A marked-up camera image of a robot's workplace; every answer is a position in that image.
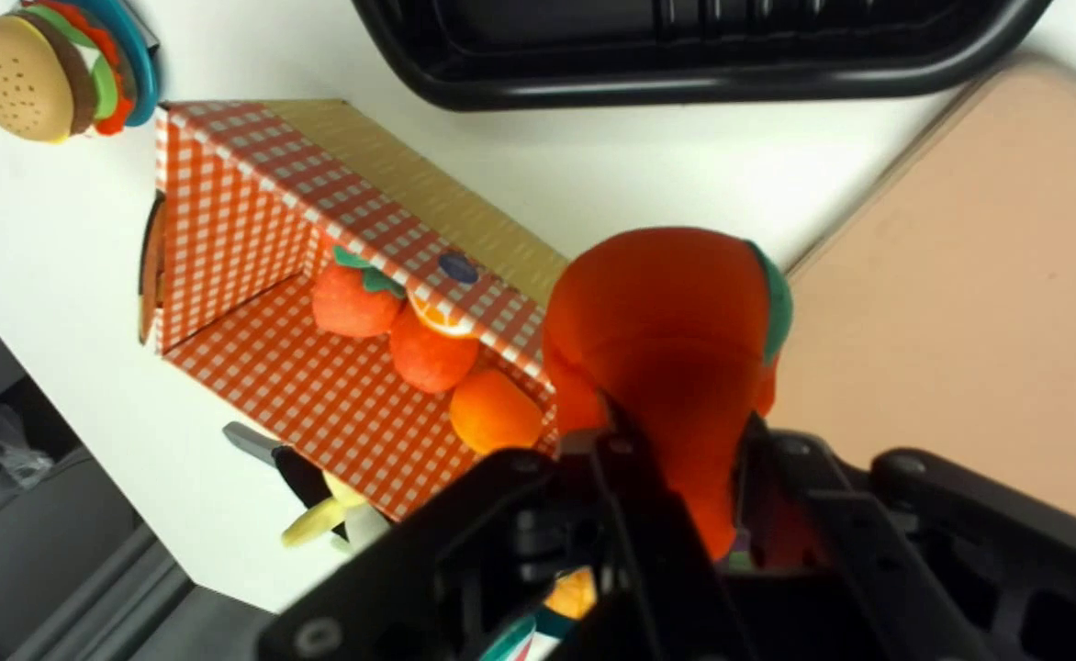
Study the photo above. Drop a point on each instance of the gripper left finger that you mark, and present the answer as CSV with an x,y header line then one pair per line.
x,y
465,551

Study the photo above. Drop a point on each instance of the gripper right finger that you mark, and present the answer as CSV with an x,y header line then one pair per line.
x,y
942,551

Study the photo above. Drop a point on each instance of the orange plush toy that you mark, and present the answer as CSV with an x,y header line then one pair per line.
x,y
666,340

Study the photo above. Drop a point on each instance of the orange plush fruit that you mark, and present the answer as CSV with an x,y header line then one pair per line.
x,y
494,411

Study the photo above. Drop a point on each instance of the plush penguin toy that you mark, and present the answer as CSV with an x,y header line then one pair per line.
x,y
318,496

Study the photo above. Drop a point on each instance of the red plush strawberry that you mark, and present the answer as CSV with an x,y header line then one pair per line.
x,y
352,303
430,356

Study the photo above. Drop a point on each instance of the orange slice toy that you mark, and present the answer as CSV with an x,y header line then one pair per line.
x,y
442,317

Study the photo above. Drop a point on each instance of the orange checkered cardboard box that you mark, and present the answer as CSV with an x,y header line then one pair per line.
x,y
318,312

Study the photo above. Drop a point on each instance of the plush burger toy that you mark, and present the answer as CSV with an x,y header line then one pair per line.
x,y
51,69

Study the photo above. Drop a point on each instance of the beige cutting board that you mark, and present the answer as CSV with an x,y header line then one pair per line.
x,y
969,294

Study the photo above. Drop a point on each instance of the black plastic tray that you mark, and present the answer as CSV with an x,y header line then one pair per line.
x,y
685,50

